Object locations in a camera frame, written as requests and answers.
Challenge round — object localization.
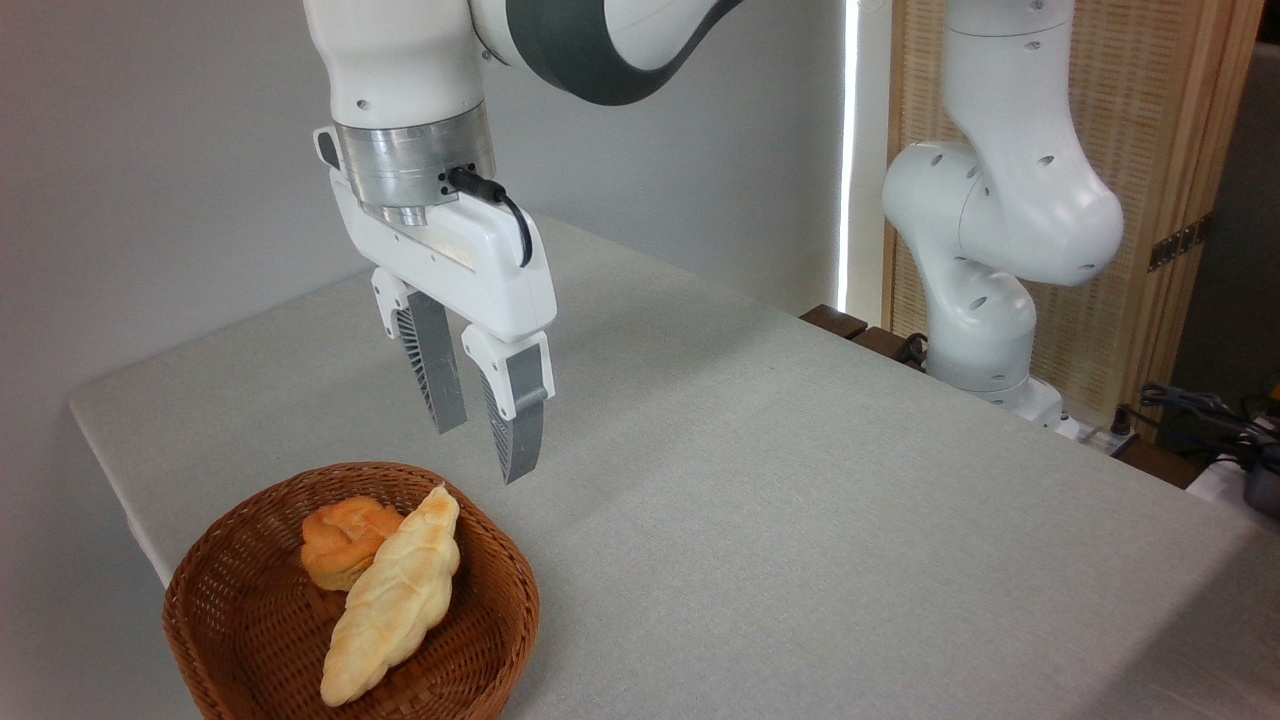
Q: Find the black screen hinge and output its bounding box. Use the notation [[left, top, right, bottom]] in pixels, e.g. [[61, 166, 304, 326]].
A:
[[1147, 212, 1215, 273]]

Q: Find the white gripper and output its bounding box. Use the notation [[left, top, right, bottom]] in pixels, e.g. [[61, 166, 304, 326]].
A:
[[313, 126, 558, 486]]

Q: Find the wooden bamboo folding screen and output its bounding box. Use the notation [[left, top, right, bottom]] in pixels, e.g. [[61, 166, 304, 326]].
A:
[[884, 0, 1267, 443]]

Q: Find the grey device housing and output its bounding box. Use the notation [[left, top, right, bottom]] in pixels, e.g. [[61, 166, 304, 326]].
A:
[[1243, 444, 1280, 519]]

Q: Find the long pale braided bread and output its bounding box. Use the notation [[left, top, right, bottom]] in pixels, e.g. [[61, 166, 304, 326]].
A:
[[319, 484, 462, 708]]

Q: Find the black cable bundle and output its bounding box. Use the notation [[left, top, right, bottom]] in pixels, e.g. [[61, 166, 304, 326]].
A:
[[1138, 382, 1280, 453]]

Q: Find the round orange bread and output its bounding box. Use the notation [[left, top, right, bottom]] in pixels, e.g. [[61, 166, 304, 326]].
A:
[[300, 497, 407, 593]]

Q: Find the dark wooden board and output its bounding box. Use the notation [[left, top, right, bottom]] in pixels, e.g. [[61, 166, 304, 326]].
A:
[[850, 326, 929, 372], [799, 304, 870, 341], [1118, 440, 1203, 490]]

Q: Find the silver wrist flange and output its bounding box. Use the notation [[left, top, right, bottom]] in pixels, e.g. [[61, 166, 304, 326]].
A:
[[334, 100, 497, 228]]

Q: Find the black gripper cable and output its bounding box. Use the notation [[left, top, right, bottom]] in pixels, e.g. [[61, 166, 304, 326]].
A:
[[445, 166, 535, 269]]

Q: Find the brown wicker basket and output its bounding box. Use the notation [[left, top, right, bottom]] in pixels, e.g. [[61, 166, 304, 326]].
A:
[[162, 461, 542, 720]]

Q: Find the grey tablecloth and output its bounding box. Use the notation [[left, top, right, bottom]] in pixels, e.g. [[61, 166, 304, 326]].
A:
[[68, 214, 1280, 720]]

